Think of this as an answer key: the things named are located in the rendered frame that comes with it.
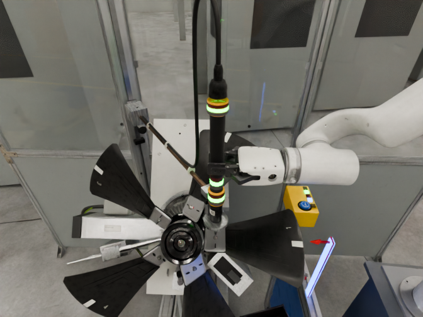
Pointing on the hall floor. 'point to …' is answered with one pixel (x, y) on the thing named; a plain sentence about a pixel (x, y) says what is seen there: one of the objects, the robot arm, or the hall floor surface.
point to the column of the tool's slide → (142, 165)
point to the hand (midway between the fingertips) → (216, 163)
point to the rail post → (269, 292)
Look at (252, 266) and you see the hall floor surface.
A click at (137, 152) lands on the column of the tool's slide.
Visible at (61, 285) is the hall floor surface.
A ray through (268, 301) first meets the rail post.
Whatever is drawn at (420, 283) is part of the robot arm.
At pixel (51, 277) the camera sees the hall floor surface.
